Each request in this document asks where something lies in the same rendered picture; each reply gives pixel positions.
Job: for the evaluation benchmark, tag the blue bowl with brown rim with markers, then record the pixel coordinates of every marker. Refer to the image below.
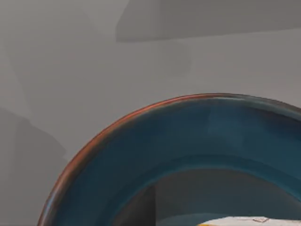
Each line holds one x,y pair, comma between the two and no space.
145,141

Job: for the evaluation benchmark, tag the white and yellow object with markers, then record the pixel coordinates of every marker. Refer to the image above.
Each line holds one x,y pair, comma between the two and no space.
249,221

